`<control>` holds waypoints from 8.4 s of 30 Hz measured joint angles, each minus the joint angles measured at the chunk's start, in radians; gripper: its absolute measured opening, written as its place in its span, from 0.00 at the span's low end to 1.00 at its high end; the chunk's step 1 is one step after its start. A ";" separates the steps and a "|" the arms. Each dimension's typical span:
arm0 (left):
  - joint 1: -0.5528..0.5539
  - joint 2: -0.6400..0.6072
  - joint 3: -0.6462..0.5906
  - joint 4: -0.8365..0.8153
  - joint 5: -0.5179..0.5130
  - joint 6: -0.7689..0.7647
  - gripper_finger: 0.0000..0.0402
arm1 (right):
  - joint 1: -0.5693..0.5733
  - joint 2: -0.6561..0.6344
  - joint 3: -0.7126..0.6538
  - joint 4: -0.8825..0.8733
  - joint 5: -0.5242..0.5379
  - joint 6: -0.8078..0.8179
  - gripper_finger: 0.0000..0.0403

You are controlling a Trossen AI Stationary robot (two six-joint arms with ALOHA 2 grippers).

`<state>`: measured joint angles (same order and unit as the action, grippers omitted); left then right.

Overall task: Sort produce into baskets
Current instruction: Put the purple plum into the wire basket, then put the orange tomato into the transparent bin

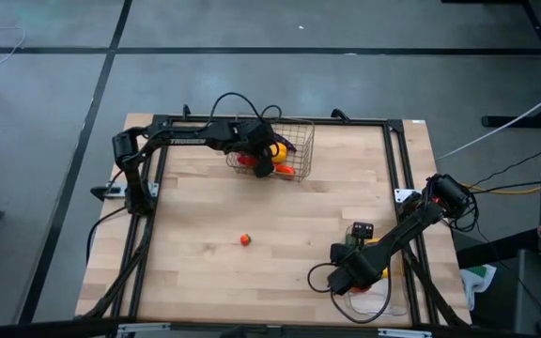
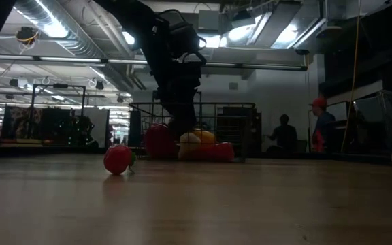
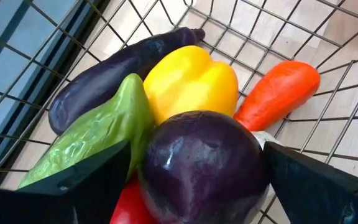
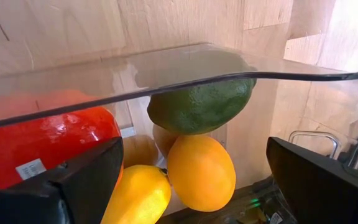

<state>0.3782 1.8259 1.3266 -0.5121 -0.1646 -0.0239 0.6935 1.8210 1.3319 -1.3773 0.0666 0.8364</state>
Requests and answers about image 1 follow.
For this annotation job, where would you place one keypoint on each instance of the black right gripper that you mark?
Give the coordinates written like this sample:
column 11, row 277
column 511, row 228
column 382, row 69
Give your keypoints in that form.
column 350, row 274

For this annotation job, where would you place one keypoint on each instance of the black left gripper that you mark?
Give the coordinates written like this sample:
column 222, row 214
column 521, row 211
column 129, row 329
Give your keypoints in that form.
column 258, row 141

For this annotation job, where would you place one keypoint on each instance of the red bell pepper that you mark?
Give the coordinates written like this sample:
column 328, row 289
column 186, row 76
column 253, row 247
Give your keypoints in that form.
column 247, row 160

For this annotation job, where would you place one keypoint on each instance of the orange carrot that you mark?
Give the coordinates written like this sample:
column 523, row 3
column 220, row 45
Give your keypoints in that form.
column 285, row 169

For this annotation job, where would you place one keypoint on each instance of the yellow bell pepper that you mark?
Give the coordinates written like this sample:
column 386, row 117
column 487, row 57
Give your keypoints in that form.
column 281, row 152

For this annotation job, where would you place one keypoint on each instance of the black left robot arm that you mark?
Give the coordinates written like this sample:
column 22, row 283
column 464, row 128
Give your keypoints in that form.
column 190, row 136

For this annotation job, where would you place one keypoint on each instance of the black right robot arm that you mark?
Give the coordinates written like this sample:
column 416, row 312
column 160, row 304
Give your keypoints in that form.
column 416, row 225

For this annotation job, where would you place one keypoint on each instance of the clear plastic bin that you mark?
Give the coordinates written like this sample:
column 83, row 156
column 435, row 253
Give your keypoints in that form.
column 378, row 305

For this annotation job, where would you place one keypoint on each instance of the small red tomato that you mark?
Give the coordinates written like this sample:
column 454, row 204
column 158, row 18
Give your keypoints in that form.
column 245, row 239

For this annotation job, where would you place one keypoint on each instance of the black table clamp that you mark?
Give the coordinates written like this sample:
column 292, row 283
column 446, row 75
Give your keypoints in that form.
column 186, row 112
column 340, row 114

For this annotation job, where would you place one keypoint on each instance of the white and green cloth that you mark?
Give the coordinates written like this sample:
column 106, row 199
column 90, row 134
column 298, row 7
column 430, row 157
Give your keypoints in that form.
column 479, row 281

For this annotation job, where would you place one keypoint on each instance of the black stand bar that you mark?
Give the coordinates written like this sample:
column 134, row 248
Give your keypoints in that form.
column 496, row 251

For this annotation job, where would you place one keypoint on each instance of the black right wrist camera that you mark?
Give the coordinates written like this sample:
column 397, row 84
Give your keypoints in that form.
column 362, row 230

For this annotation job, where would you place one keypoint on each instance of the silver frame bracket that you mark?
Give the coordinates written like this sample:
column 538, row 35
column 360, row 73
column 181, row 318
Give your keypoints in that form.
column 404, row 333
column 143, row 328

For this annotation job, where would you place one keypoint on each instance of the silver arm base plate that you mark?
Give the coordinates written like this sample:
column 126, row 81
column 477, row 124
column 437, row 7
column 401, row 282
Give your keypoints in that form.
column 148, row 189
column 404, row 195

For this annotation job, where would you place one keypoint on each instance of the black aluminium rig frame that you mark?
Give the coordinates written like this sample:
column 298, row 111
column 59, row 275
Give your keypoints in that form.
column 369, row 122

